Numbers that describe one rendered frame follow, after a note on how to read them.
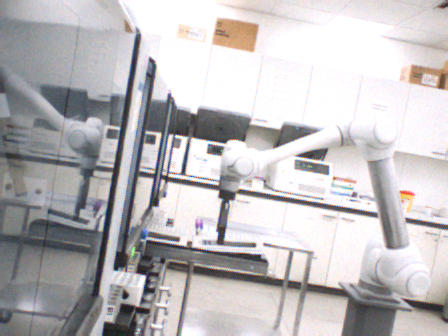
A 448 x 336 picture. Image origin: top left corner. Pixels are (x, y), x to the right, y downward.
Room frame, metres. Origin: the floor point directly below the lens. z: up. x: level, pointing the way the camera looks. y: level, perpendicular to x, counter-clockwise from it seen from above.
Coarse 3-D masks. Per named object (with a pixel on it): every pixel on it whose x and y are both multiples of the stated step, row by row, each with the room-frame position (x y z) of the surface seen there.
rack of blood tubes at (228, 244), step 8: (208, 232) 1.92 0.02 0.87; (216, 232) 1.93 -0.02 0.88; (192, 240) 1.84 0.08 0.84; (208, 240) 1.93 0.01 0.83; (224, 240) 1.84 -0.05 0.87; (232, 240) 1.85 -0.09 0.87; (240, 240) 1.85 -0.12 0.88; (248, 240) 1.85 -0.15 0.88; (256, 240) 1.85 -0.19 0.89; (200, 248) 1.84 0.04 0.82; (216, 248) 1.84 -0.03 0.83; (224, 248) 1.84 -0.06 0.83; (232, 248) 1.85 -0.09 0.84; (240, 248) 1.85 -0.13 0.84; (248, 248) 1.85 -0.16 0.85; (256, 248) 1.85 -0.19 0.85
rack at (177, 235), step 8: (152, 224) 1.90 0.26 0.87; (152, 232) 1.92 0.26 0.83; (160, 232) 1.82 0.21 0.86; (168, 232) 1.82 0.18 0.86; (176, 232) 1.84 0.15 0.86; (184, 232) 1.87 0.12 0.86; (152, 240) 1.82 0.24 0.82; (160, 240) 1.82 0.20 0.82; (168, 240) 1.92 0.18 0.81; (176, 240) 1.92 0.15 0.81; (184, 240) 1.83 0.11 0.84
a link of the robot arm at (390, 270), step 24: (360, 120) 1.81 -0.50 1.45; (384, 120) 1.71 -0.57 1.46; (360, 144) 1.79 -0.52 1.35; (384, 144) 1.71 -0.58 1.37; (384, 168) 1.77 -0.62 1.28; (384, 192) 1.78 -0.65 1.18; (384, 216) 1.80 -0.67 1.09; (384, 240) 1.84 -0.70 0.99; (408, 240) 1.81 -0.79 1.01; (384, 264) 1.83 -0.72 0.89; (408, 264) 1.77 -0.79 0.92; (408, 288) 1.73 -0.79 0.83
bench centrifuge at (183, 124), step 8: (184, 112) 4.32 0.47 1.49; (184, 120) 4.44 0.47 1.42; (184, 128) 4.56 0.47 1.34; (176, 136) 4.22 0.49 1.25; (184, 136) 4.68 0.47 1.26; (176, 144) 4.17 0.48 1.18; (184, 144) 4.21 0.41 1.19; (176, 152) 4.15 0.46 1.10; (184, 152) 4.18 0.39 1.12; (176, 160) 4.15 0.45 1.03; (184, 160) 4.42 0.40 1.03; (176, 168) 4.15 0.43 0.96
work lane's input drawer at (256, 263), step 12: (144, 252) 1.80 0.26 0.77; (156, 252) 1.80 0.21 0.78; (168, 252) 1.81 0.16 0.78; (180, 252) 1.81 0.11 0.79; (192, 252) 1.82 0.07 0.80; (204, 252) 1.83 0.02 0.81; (216, 252) 1.83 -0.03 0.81; (228, 252) 1.91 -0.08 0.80; (204, 264) 1.82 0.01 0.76; (216, 264) 1.82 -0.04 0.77; (228, 264) 1.83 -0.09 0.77; (240, 264) 1.83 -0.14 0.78; (252, 264) 1.83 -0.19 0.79; (264, 264) 1.84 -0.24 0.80
